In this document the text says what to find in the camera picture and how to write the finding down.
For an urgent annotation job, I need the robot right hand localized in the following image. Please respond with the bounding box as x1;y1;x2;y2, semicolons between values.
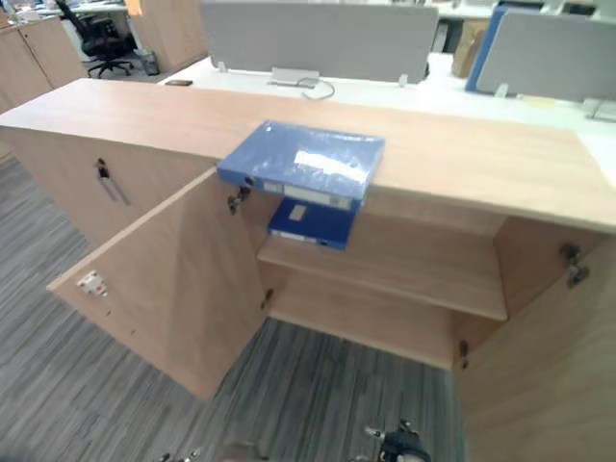
363;418;430;462

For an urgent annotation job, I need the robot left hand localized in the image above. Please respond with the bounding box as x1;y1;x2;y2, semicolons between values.
160;447;202;462

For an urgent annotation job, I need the wooden cabinet shelf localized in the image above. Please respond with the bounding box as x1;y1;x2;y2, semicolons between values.
257;238;509;322

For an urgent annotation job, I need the open wooden cabinet door with lock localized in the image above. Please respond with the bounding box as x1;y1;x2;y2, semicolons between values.
46;166;273;402

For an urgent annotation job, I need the white door lock with red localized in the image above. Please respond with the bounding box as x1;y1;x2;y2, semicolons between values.
76;270;109;296

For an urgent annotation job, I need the blue folder with white label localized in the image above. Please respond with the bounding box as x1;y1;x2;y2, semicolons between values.
267;197;360;252

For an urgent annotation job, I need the blue folder in plastic wrap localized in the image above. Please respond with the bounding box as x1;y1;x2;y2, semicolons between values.
216;119;387;212

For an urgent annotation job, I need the wooden office cabinet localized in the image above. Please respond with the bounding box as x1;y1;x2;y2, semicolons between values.
0;78;616;372

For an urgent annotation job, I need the white office desk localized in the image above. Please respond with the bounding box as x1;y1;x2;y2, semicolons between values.
156;51;616;190

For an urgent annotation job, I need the black office chair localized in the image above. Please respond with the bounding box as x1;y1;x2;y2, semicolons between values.
54;0;138;80

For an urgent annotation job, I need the low wooden cabinet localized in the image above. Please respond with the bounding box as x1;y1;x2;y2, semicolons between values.
0;13;90;116

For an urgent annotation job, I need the tall wooden cabinet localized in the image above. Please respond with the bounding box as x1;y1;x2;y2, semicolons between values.
128;0;210;75

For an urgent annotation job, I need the white desk socket box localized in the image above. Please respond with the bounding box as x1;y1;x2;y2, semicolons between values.
267;66;321;90

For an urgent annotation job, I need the grey desk socket box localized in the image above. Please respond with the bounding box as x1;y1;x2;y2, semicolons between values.
581;97;616;123

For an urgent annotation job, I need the black mesh waste bin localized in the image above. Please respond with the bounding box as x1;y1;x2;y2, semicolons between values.
141;47;162;77

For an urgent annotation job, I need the blue desk partition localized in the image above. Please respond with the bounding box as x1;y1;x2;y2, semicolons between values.
464;3;512;94

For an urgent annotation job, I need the wide grey desk partition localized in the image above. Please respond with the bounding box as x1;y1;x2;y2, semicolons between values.
199;0;441;85

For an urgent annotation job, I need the silver cabinet door handle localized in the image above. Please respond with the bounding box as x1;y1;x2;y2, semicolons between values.
98;171;132;207

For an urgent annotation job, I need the grey cable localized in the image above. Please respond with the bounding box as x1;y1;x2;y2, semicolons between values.
301;79;337;101

